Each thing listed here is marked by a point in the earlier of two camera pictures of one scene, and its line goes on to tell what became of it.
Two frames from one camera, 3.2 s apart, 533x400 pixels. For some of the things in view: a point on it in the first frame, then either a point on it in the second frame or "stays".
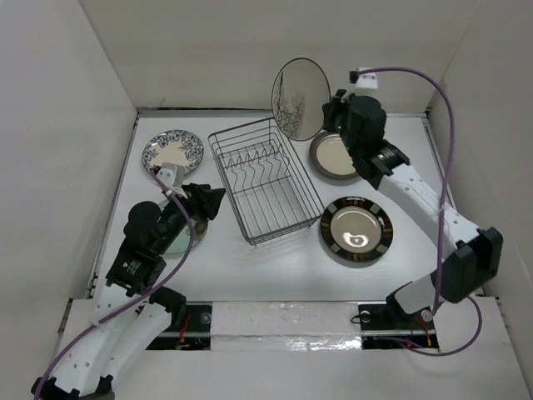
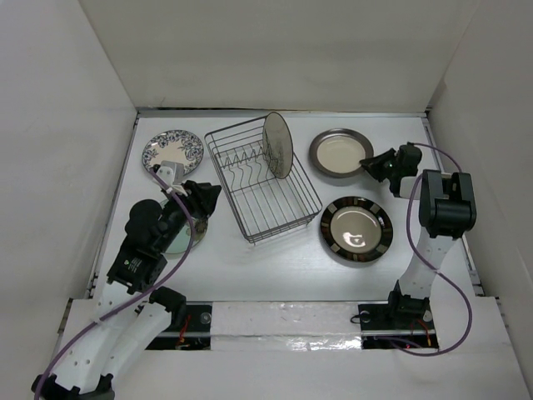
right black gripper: x=334 y=107 to x=373 y=164
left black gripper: x=201 y=199 stays
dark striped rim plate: x=356 y=229 stays
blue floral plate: x=180 y=147 stays
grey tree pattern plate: x=300 y=92 to x=277 y=145
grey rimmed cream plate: x=331 y=157 stays
